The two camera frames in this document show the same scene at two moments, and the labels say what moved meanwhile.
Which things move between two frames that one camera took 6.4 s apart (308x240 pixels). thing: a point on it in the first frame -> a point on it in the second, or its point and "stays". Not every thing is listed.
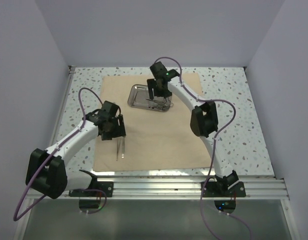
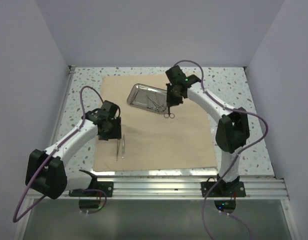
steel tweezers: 118,142 stays
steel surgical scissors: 164,106 -> 167,115
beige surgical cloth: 154,140 stays
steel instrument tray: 138,98 stays
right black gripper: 152,83 -> 170,101
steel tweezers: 122,141 stays
